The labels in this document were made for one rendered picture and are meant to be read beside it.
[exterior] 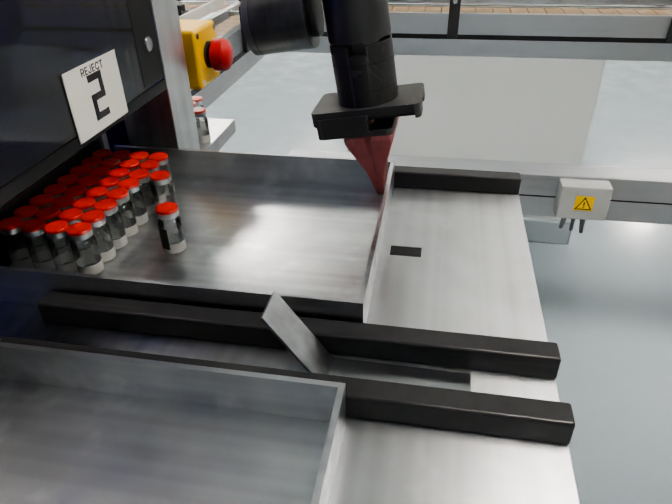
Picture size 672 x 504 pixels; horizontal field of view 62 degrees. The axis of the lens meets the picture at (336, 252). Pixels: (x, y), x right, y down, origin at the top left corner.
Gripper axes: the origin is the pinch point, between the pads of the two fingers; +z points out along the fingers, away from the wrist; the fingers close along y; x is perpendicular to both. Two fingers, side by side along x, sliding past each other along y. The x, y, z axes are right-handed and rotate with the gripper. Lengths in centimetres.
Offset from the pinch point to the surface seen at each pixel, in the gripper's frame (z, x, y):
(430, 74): 28, -143, 4
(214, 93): 0, -45, 37
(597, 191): 44, -80, -38
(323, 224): 2.3, 3.7, 5.8
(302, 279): 2.3, 13.4, 5.7
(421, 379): 4.0, 23.7, -5.3
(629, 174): 44, -88, -47
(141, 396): 1.1, 28.6, 13.3
